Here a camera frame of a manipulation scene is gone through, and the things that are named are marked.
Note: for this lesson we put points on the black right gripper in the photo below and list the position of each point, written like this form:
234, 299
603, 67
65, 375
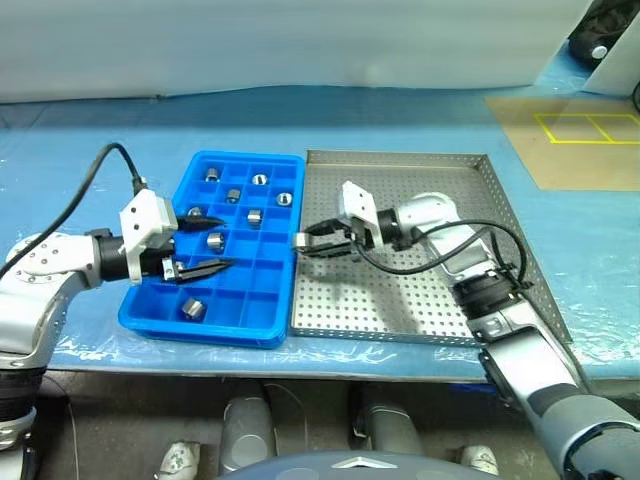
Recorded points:
360, 244

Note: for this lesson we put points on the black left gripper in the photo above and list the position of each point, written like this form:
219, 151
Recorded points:
155, 265

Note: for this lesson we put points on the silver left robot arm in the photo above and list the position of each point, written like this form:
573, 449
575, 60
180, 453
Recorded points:
45, 260

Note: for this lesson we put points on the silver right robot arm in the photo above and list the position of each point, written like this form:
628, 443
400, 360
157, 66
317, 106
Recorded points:
530, 350

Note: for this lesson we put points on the blue compartment tray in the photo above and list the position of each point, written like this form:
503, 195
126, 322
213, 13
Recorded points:
260, 310

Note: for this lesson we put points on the perforated metal tray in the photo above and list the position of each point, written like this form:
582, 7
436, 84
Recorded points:
350, 300

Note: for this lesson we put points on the blue plastic table cover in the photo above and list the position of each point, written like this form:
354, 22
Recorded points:
75, 190

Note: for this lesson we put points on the dark grey rounded housing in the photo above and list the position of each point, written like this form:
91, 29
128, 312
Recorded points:
392, 427
247, 435

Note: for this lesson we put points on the white backdrop sheet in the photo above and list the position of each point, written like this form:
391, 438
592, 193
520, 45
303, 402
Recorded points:
250, 45

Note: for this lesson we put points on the white rounded foot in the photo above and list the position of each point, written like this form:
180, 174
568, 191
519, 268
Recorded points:
479, 459
179, 459

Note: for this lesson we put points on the blue-grey robot chest shell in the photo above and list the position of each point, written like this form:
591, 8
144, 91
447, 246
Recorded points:
350, 467

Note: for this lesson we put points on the brown cardboard mat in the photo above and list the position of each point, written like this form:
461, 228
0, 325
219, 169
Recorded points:
575, 165

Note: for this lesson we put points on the white slanted panel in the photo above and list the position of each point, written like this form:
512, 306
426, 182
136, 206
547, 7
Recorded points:
620, 70

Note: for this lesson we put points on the black bag with round knob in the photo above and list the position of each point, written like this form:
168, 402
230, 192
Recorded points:
595, 25

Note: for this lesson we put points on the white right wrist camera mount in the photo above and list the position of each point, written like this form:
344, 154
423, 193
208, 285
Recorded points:
357, 200

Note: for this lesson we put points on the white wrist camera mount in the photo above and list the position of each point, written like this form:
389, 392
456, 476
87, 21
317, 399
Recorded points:
142, 220
357, 200

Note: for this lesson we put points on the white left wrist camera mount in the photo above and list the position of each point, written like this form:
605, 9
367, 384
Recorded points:
142, 220

